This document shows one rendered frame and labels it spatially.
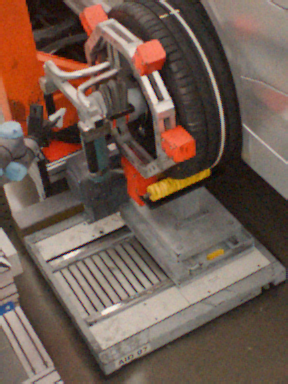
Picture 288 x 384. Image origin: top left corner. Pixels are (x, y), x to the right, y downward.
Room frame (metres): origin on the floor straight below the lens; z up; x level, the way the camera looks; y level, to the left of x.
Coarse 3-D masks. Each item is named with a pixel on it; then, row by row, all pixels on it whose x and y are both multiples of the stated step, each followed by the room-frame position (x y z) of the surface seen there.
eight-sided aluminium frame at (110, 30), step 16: (96, 32) 2.22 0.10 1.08; (112, 32) 2.13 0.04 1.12; (128, 32) 2.11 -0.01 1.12; (96, 48) 2.31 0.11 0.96; (128, 48) 2.01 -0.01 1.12; (144, 80) 1.93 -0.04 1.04; (160, 80) 1.94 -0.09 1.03; (160, 96) 1.92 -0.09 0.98; (160, 112) 1.86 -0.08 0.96; (160, 128) 1.86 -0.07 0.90; (128, 144) 2.18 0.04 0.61; (160, 144) 1.86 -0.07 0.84; (128, 160) 2.11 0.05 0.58; (144, 160) 2.09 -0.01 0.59; (160, 160) 1.86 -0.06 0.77; (144, 176) 2.00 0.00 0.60
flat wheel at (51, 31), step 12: (36, 0) 3.87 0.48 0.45; (48, 0) 3.86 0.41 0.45; (60, 0) 3.77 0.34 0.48; (36, 12) 3.70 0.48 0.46; (48, 12) 3.64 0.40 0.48; (60, 12) 3.83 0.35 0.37; (72, 12) 3.76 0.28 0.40; (36, 24) 3.55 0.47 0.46; (48, 24) 3.49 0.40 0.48; (60, 24) 3.43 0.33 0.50; (72, 24) 3.41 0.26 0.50; (36, 36) 3.33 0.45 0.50; (48, 36) 3.32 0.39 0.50; (60, 36) 3.34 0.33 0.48; (36, 48) 3.31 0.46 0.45
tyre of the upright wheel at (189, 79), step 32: (192, 0) 2.17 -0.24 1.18; (160, 32) 2.02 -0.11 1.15; (192, 32) 2.03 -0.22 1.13; (192, 64) 1.94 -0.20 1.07; (224, 64) 1.97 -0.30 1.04; (192, 96) 1.88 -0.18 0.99; (224, 96) 1.91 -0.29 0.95; (128, 128) 2.28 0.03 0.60; (192, 128) 1.84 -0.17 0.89; (192, 160) 1.86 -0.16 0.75; (224, 160) 1.96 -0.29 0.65
